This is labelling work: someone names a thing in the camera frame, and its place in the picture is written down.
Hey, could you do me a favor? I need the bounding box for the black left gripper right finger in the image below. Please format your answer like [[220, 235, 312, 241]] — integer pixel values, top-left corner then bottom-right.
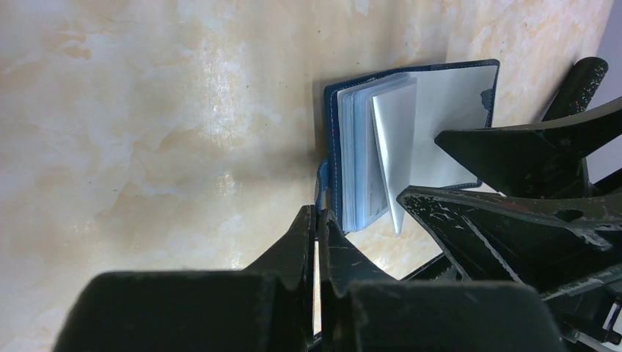
[[318, 210, 565, 351]]

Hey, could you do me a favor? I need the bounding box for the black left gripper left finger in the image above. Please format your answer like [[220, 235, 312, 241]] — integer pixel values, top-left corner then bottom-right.
[[54, 205, 316, 351]]

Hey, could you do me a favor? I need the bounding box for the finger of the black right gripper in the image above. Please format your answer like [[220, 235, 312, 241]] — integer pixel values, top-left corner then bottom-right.
[[398, 186, 621, 294], [434, 98, 621, 199]]

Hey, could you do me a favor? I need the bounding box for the blue leather card holder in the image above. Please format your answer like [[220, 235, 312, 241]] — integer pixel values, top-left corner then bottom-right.
[[318, 59, 500, 234]]

